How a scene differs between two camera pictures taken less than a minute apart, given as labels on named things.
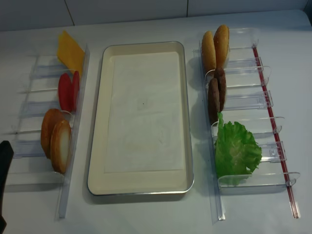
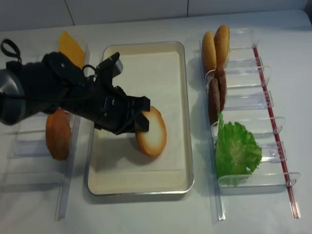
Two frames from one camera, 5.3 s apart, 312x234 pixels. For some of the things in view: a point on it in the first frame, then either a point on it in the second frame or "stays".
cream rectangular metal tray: [140, 141] stays
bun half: [60, 146] -> [152, 142]
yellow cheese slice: [69, 53] stays
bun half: [221, 44] stays
